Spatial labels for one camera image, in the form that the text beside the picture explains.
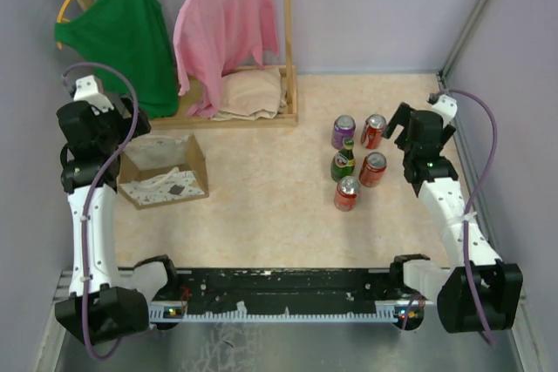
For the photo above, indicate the green glass bottle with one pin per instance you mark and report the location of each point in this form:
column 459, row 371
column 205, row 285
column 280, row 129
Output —
column 343, row 163

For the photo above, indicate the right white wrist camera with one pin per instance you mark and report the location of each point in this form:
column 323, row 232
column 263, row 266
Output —
column 444, row 106

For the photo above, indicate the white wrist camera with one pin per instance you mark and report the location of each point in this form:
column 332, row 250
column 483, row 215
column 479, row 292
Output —
column 444, row 106
column 90, row 90

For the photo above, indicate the wooden clothes rack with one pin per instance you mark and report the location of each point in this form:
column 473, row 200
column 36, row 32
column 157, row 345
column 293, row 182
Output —
column 289, row 116

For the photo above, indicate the beige folded cloth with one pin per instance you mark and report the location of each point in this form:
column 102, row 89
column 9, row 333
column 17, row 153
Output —
column 251, row 94

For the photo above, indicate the purple soda can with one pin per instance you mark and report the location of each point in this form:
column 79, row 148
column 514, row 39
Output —
column 344, row 127

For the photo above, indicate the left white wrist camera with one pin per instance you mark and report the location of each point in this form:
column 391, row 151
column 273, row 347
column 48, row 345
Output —
column 90, row 90

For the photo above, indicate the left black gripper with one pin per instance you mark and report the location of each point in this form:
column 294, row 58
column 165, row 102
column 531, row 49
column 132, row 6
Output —
column 125, row 123

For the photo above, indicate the green tank top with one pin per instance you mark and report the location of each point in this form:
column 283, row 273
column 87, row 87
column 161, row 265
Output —
column 131, row 37

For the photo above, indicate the canvas bag with cartoon print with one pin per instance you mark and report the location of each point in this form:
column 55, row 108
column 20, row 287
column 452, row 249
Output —
column 162, row 170

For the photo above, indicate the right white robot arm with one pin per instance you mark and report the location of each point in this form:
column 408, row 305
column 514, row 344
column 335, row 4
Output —
column 479, row 292

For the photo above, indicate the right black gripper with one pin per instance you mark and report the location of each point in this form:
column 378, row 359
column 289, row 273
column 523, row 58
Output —
column 402, row 118

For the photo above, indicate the red cola can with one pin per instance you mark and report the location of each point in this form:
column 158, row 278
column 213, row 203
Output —
column 372, row 132
column 372, row 170
column 347, row 192

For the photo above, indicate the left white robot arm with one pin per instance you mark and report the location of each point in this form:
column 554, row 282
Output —
column 103, row 306

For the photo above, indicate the pink t-shirt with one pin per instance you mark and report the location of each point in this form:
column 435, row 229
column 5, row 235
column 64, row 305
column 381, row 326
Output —
column 215, row 36

